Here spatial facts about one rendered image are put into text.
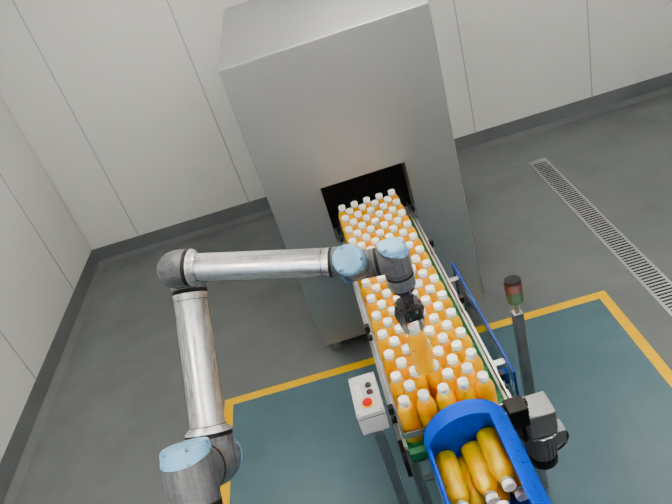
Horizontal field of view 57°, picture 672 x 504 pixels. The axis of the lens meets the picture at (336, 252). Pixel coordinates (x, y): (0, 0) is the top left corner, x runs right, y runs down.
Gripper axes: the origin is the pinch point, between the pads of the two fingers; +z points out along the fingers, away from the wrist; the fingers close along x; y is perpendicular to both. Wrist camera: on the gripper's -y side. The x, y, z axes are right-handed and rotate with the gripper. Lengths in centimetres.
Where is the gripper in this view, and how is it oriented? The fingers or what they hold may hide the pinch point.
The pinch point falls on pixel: (413, 328)
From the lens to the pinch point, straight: 214.3
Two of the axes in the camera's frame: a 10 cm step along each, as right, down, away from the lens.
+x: 9.5, -3.0, -0.2
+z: 2.7, 8.1, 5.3
